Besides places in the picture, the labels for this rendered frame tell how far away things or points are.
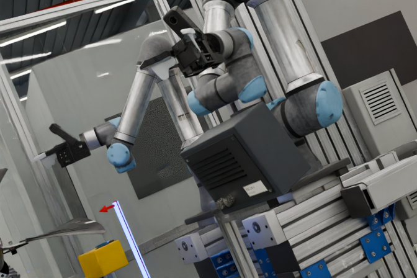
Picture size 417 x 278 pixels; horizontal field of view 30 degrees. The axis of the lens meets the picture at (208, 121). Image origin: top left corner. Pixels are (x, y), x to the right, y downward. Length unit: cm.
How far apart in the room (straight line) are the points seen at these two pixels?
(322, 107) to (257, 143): 47
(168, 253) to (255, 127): 163
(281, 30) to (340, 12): 397
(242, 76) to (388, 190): 55
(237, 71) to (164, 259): 146
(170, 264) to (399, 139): 115
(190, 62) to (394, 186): 73
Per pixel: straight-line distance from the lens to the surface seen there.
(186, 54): 183
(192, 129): 280
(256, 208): 182
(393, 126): 263
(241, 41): 197
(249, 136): 170
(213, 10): 222
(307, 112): 216
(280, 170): 172
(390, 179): 223
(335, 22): 610
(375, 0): 630
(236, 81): 196
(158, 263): 325
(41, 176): 313
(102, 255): 263
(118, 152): 266
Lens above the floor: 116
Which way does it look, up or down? 3 degrees up
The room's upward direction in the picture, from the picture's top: 24 degrees counter-clockwise
